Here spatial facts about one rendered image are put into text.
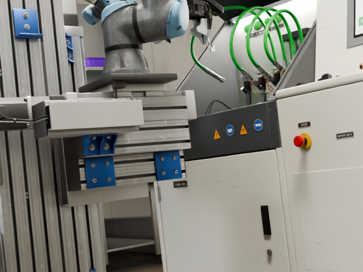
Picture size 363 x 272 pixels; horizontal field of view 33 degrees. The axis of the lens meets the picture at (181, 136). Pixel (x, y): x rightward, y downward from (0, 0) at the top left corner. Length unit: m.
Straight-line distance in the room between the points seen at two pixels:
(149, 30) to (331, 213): 0.79
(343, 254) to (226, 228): 0.50
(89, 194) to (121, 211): 4.77
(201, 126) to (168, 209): 0.40
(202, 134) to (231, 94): 0.61
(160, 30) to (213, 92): 1.04
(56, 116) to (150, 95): 0.38
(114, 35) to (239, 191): 0.74
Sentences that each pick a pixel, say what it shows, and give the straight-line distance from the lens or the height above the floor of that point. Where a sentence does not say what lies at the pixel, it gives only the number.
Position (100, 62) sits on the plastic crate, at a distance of 5.98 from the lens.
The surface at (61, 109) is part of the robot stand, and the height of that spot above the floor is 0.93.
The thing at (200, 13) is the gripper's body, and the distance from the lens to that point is 2.24.
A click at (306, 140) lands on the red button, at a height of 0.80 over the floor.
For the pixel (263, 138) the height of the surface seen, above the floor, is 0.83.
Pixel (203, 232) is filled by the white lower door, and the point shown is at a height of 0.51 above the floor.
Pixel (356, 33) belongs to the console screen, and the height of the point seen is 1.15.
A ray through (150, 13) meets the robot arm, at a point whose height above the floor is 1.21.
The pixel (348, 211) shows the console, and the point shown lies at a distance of 1.92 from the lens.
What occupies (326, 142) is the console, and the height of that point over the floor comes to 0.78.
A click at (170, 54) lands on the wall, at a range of 5.60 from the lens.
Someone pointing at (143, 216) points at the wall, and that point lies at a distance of 6.19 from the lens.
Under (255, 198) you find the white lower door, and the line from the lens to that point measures 2.15.
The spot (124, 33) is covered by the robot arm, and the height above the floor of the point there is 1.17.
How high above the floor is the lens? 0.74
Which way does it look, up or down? 4 degrees up
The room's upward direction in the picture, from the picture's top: 6 degrees counter-clockwise
